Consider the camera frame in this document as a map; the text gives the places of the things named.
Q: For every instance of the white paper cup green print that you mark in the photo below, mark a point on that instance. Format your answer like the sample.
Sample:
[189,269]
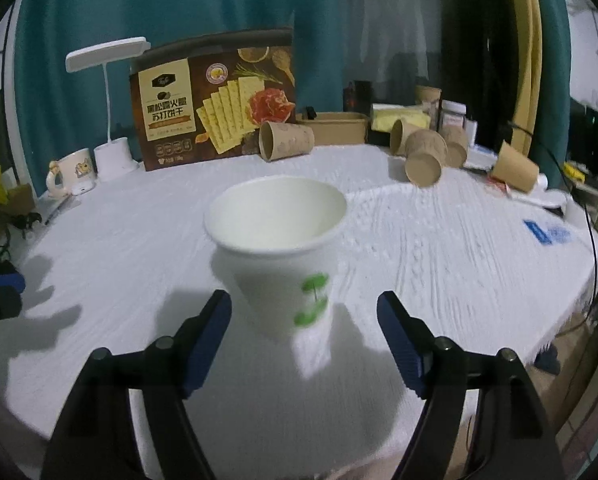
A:
[279,255]

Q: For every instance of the white tablecloth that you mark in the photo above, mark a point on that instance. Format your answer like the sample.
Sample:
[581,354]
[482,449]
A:
[429,270]

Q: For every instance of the white lid jar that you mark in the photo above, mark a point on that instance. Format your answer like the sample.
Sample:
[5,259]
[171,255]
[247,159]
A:
[453,114]

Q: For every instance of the brown cracker box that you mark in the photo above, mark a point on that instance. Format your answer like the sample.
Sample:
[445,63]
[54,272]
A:
[214,105]

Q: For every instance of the teal curtain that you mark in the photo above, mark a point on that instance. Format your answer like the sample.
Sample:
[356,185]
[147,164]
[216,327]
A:
[189,5]

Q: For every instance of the white desk lamp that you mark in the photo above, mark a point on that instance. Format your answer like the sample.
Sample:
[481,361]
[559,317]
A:
[110,110]

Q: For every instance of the brown cardboard tray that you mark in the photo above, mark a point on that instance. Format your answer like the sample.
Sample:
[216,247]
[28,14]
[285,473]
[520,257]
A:
[336,127]

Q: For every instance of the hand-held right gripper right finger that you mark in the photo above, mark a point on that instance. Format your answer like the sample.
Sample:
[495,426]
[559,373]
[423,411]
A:
[401,342]

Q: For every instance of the blue card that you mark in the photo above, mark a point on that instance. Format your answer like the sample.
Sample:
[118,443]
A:
[546,232]

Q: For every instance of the brown paper cup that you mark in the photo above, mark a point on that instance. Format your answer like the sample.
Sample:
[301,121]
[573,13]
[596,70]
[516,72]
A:
[515,167]
[285,140]
[401,136]
[456,144]
[425,157]

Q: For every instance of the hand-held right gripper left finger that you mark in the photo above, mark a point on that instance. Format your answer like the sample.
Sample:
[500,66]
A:
[206,340]

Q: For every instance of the cream cartoon mug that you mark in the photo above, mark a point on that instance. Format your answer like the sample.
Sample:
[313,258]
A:
[74,170]

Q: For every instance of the yellow butter block container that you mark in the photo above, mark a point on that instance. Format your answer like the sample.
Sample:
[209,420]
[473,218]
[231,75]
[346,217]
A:
[398,117]

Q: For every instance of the yellow pipe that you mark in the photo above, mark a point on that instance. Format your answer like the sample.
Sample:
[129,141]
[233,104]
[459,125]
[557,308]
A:
[524,35]

